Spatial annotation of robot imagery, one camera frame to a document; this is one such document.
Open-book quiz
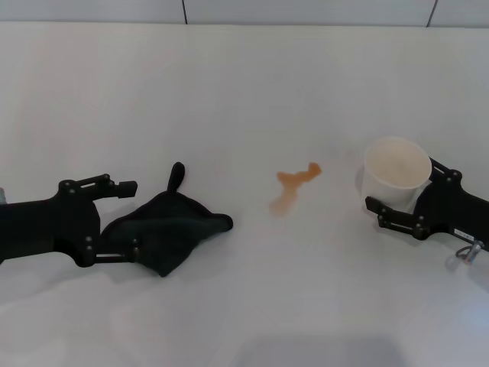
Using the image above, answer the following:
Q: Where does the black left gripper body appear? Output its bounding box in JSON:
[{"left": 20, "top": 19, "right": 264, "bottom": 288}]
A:
[{"left": 0, "top": 178, "right": 103, "bottom": 268}]

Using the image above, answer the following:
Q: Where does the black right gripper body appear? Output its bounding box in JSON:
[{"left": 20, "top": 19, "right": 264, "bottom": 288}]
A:
[{"left": 413, "top": 178, "right": 489, "bottom": 245}]

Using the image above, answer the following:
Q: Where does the white paper cup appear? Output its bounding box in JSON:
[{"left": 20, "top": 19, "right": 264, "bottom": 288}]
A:
[{"left": 357, "top": 134, "right": 433, "bottom": 215}]

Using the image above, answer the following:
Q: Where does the dark rag with loop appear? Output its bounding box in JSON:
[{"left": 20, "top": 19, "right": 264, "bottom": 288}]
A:
[{"left": 99, "top": 161, "right": 235, "bottom": 278}]

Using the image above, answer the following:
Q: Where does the orange-brown liquid stain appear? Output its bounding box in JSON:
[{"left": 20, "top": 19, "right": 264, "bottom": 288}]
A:
[{"left": 268, "top": 161, "right": 324, "bottom": 219}]

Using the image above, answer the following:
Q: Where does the grey right arm cable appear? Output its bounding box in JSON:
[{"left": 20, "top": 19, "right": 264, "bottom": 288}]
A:
[{"left": 447, "top": 239, "right": 485, "bottom": 271}]

